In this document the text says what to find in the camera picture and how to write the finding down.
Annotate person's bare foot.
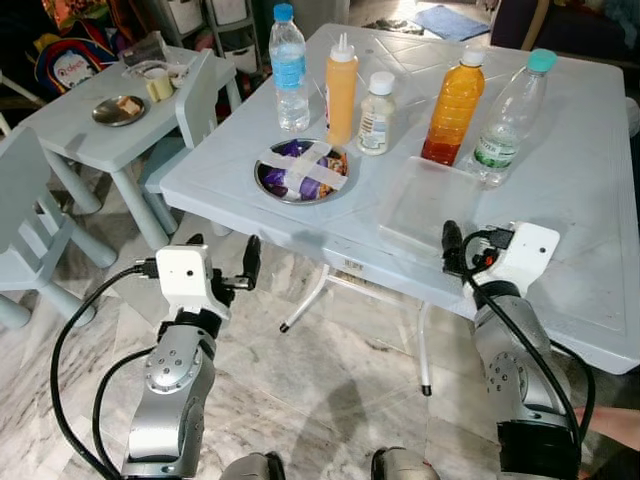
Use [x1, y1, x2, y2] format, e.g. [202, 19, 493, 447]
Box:
[575, 405, 640, 451]

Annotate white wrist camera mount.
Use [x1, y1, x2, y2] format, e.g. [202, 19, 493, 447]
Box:
[155, 243, 233, 321]
[478, 222, 561, 296]

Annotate grey storage drawers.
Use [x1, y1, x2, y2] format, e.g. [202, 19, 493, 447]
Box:
[160, 0, 261, 61]

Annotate small white-capped bottle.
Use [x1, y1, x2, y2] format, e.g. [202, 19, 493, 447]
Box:
[358, 71, 397, 156]

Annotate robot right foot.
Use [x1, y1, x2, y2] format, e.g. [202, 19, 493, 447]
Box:
[370, 447, 438, 480]

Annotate dark sofa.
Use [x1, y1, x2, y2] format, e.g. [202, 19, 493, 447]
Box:
[490, 0, 640, 66]

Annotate pale blue kids chair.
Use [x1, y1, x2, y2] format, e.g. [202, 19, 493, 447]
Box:
[140, 50, 241, 236]
[0, 125, 116, 331]

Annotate clear plastic container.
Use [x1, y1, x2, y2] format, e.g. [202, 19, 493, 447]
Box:
[122, 30, 191, 81]

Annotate orange juice bottle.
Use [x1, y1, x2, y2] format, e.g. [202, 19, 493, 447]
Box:
[421, 47, 487, 167]

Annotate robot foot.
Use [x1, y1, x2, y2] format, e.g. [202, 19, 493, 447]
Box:
[370, 447, 438, 480]
[220, 452, 288, 480]

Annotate orange squeeze bottle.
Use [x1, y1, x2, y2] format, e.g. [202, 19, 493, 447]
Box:
[325, 33, 359, 147]

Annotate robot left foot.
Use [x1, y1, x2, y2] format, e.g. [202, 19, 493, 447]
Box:
[220, 452, 288, 480]

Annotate large pale blue plastic table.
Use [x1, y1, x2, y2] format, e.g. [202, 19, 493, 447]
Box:
[160, 22, 640, 396]

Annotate taped steel bowl with packets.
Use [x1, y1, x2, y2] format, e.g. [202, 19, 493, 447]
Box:
[254, 138, 351, 206]

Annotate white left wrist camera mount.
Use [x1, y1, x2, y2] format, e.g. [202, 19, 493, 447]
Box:
[155, 243, 233, 321]

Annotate blue floor mat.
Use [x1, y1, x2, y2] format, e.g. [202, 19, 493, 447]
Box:
[412, 5, 491, 43]

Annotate clear bottle with teal cap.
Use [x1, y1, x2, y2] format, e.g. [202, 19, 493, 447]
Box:
[472, 48, 557, 188]

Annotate small pale blue kids table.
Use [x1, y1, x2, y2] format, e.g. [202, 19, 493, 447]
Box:
[18, 45, 241, 251]

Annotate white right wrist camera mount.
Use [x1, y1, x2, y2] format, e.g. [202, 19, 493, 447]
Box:
[478, 222, 561, 296]

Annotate blue-capped water bottle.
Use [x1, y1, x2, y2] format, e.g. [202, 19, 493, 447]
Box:
[269, 3, 311, 134]

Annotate pale yellow cup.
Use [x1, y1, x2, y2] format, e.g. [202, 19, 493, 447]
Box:
[145, 68, 176, 103]

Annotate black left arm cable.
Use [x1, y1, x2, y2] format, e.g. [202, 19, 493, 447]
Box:
[48, 257, 161, 480]
[92, 345, 161, 479]

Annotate colourful kids backpack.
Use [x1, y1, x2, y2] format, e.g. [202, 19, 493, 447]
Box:
[30, 20, 131, 96]

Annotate small steel plate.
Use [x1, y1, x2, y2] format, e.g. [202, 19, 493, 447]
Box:
[92, 95, 148, 127]

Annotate clear plastic tray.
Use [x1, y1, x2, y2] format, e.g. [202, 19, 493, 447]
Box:
[378, 155, 501, 266]

